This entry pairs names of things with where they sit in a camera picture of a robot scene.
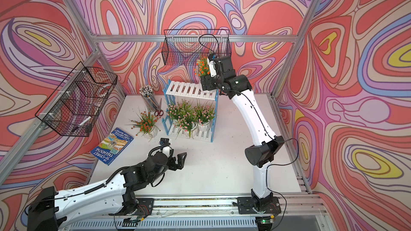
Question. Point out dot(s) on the pink flower pot front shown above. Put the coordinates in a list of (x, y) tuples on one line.
[(178, 112)]

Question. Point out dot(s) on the pencil cup holder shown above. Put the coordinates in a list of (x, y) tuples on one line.
[(147, 93)]

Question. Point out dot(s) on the blue children's book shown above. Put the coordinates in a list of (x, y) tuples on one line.
[(111, 146)]

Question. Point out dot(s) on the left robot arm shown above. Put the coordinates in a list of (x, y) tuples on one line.
[(52, 209)]

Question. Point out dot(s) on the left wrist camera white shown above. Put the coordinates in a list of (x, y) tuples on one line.
[(166, 149)]

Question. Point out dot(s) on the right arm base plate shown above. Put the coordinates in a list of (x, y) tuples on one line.
[(253, 205)]

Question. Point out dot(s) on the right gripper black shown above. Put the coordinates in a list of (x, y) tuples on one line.
[(206, 82)]

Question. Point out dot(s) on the black wire basket back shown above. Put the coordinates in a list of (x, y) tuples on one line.
[(186, 46)]

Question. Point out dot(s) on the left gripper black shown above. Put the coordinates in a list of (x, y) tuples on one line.
[(181, 163)]

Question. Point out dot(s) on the black wire basket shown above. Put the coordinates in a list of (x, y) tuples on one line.
[(186, 46), (85, 91)]

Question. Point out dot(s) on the white marker in basket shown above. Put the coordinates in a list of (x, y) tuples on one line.
[(81, 124)]

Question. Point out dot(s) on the red handled scissors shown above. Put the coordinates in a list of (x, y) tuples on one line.
[(159, 112)]

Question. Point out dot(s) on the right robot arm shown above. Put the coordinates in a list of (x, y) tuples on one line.
[(266, 143)]

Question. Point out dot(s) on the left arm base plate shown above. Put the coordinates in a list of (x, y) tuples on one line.
[(142, 207)]

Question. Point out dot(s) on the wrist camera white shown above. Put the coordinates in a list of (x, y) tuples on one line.
[(166, 149), (211, 65)]

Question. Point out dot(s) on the aluminium rail front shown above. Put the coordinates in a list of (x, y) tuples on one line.
[(293, 212)]

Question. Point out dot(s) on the pink flower pot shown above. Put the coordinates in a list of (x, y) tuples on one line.
[(188, 127), (204, 116), (178, 112)]

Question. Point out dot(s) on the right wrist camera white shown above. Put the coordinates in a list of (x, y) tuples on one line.
[(211, 65)]

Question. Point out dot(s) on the black wire basket left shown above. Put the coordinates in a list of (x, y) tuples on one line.
[(85, 91)]

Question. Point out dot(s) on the orange flower pot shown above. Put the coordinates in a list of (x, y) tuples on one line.
[(145, 126), (202, 68)]

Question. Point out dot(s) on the blue white slatted rack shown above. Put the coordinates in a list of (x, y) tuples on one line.
[(176, 92)]

